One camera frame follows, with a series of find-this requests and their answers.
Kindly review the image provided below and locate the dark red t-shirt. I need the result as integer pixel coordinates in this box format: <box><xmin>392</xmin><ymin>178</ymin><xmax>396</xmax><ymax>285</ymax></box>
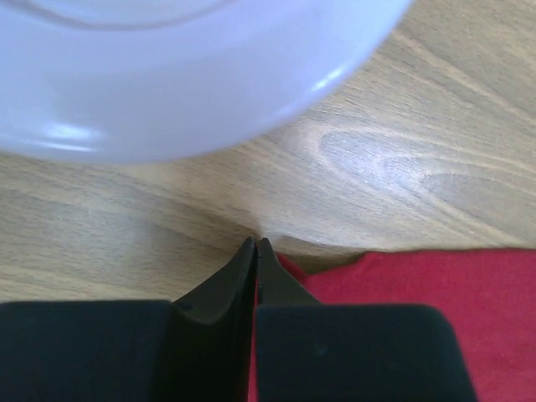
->
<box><xmin>248</xmin><ymin>249</ymin><xmax>535</xmax><ymax>401</ymax></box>

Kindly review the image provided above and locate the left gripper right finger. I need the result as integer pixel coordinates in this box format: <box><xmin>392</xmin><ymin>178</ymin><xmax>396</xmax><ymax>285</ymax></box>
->
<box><xmin>255</xmin><ymin>240</ymin><xmax>477</xmax><ymax>401</ymax></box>

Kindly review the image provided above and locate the white plastic laundry basket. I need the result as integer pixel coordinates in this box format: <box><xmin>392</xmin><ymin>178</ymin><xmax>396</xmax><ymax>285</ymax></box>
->
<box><xmin>1</xmin><ymin>0</ymin><xmax>410</xmax><ymax>163</ymax></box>

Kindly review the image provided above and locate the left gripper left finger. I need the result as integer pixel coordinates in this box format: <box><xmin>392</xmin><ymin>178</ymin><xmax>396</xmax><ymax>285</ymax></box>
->
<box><xmin>1</xmin><ymin>239</ymin><xmax>255</xmax><ymax>401</ymax></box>

